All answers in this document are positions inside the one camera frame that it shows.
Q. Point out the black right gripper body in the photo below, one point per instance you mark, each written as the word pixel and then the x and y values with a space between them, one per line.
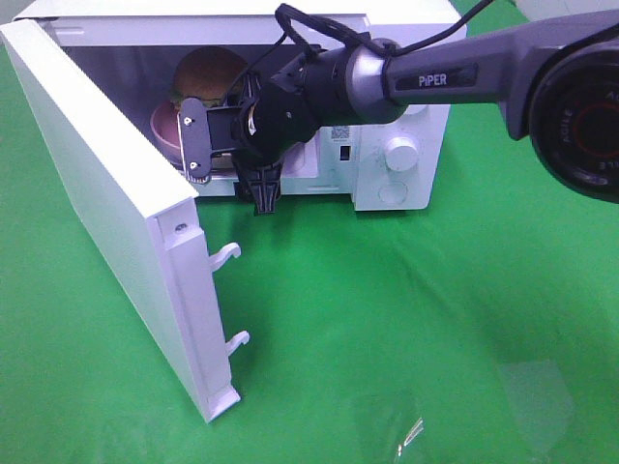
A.
pixel 280 118

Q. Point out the hamburger with lettuce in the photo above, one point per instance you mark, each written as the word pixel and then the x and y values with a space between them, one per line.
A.
pixel 207 74

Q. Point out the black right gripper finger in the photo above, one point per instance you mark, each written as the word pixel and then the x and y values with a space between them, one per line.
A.
pixel 250 89
pixel 259 185

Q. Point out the pink round plate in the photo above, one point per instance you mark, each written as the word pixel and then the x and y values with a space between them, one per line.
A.
pixel 164 126

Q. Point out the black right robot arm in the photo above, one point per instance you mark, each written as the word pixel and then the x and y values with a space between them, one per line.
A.
pixel 554 80

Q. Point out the white microwave knob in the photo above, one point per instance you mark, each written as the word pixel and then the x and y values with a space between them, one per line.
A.
pixel 401 154

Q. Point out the white microwave door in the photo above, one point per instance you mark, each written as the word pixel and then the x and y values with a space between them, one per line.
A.
pixel 139 211

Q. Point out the round door release button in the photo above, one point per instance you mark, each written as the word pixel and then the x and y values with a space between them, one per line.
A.
pixel 394 193

